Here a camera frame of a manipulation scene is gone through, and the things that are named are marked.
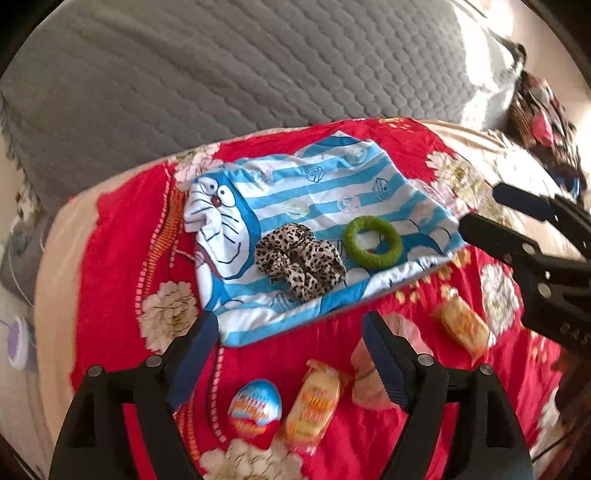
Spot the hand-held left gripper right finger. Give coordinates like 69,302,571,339
361,311,534,480

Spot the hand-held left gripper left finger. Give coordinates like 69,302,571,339
48,313,220,480

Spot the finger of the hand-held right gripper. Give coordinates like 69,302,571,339
493,182,591,241
459,212,591,301

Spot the beige plush toy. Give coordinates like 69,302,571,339
350,313,435,411

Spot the red and blue toy egg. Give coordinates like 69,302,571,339
228,379,281,437

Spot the yellow rice cracker packet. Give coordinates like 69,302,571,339
281,359,354,455
429,286,492,361

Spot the blue striped cartoon cloth box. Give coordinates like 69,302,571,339
184,130,465,348

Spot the dark floral clothing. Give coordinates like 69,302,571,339
508,69,591,199

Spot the red floral blanket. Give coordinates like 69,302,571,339
37,115,583,480

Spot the leopard print scrunchie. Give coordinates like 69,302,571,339
255,223,347,300

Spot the purple and white round device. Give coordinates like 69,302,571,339
0,316,35,370

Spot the grey cloth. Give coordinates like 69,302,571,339
0,212,51,287

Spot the grey quilted cover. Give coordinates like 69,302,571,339
0,0,522,217

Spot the green ring hair tie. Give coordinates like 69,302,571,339
342,216,403,268

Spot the white cable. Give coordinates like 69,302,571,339
11,217,35,308

